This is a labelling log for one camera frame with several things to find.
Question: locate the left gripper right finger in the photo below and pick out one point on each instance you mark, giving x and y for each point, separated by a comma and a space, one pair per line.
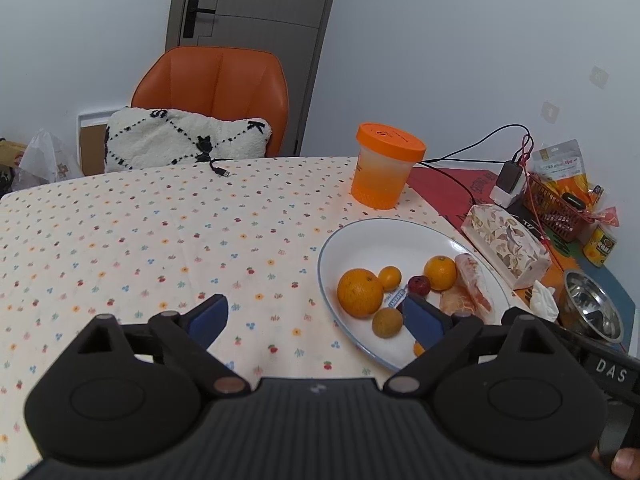
444, 339

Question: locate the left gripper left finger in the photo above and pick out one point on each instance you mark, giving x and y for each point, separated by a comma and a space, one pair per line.
185, 339

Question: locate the peeled pomelo segment long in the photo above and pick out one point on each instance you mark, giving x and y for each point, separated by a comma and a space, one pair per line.
456, 301

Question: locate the peeled pomelo segment short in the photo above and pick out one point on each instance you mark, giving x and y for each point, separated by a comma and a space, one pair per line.
473, 280

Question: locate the small yellow kumquat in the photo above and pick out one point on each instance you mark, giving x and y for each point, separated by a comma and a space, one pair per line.
390, 278

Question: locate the large orange mandarin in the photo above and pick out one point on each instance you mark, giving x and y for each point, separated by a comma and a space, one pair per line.
360, 293

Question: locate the person's right hand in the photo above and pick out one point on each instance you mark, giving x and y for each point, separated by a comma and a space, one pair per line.
624, 465

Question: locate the red hawthorn berry upper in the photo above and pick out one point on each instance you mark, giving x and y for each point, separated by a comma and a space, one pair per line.
419, 285

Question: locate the brown longan fruit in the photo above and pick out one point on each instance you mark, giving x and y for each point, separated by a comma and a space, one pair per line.
387, 323

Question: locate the orange on plate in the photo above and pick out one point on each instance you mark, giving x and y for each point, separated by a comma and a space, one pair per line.
441, 272

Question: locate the stainless steel bowl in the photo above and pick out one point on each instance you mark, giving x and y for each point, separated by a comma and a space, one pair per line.
586, 309

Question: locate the floral patterned tablecloth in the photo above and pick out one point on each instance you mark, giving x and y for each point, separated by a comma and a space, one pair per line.
138, 243

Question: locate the crumpled white tissue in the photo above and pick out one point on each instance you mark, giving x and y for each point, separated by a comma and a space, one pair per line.
542, 303

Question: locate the floral tissue box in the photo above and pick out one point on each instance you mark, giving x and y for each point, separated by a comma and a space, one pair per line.
519, 258

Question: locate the white plate blue rim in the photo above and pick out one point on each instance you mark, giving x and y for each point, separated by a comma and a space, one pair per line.
373, 244

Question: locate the yellow tin can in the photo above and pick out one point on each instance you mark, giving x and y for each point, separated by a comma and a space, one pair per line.
599, 245

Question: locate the red orange table mat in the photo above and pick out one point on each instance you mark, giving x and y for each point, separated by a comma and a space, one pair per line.
450, 191

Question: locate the white power strip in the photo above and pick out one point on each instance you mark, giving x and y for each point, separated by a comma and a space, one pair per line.
506, 199

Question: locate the orange plastic basket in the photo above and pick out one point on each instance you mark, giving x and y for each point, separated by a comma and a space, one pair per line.
553, 212

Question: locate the black power adapter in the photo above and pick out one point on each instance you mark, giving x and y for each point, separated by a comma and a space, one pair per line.
509, 176

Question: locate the orange lidded plastic jar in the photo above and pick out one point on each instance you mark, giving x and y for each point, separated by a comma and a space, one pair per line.
385, 160

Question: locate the white black patterned cushion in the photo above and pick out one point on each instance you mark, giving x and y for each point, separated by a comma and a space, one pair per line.
137, 138

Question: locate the snack bag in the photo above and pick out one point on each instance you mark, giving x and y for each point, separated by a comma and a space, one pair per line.
561, 168

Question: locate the cardboard box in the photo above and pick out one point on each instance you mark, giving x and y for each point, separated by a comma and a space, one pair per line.
91, 131

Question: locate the white plastic bag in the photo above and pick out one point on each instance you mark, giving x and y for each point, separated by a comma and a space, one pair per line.
45, 161

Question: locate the orange leather chair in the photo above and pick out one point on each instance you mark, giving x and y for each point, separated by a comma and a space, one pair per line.
219, 82

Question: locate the grey door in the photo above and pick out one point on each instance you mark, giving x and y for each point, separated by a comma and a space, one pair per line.
292, 30

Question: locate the black door handle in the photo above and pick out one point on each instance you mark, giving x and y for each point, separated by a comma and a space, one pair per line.
193, 10

